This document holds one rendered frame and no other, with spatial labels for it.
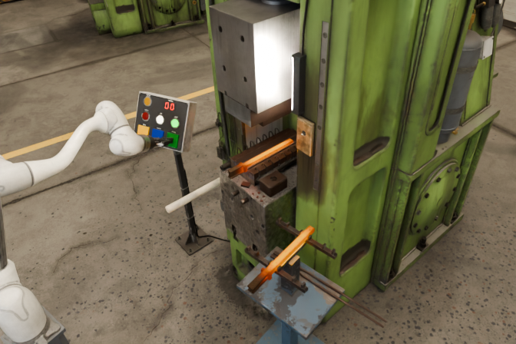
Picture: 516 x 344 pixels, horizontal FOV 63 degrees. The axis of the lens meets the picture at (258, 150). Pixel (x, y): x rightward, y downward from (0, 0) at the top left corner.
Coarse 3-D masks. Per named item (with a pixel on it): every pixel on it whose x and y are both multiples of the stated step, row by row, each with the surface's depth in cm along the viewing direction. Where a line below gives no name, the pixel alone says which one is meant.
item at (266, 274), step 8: (304, 232) 181; (312, 232) 182; (296, 240) 178; (304, 240) 179; (288, 248) 175; (296, 248) 176; (280, 256) 171; (288, 256) 173; (272, 264) 168; (280, 264) 170; (264, 272) 165; (272, 272) 166; (256, 280) 162; (264, 280) 165; (256, 288) 162
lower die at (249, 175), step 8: (288, 128) 240; (272, 136) 235; (280, 136) 234; (288, 136) 232; (256, 144) 229; (264, 144) 228; (272, 144) 226; (248, 152) 223; (256, 152) 222; (280, 152) 220; (288, 152) 220; (296, 152) 222; (232, 160) 219; (240, 160) 216; (264, 160) 215; (272, 160) 215; (280, 160) 216; (248, 168) 210; (264, 168) 210; (248, 176) 212; (256, 176) 209; (256, 184) 212
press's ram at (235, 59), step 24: (240, 0) 181; (216, 24) 177; (240, 24) 164; (264, 24) 161; (288, 24) 169; (216, 48) 185; (240, 48) 171; (264, 48) 167; (288, 48) 176; (216, 72) 194; (240, 72) 178; (264, 72) 173; (288, 72) 182; (240, 96) 186; (264, 96) 179; (288, 96) 189
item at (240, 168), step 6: (282, 144) 223; (288, 144) 225; (270, 150) 219; (276, 150) 220; (258, 156) 216; (264, 156) 216; (240, 162) 211; (246, 162) 212; (252, 162) 212; (234, 168) 207; (240, 168) 209; (234, 174) 208
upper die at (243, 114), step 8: (224, 96) 197; (232, 104) 195; (240, 104) 189; (280, 104) 196; (288, 104) 200; (232, 112) 198; (240, 112) 192; (248, 112) 187; (264, 112) 191; (272, 112) 195; (280, 112) 199; (240, 120) 195; (248, 120) 189; (256, 120) 190; (264, 120) 194
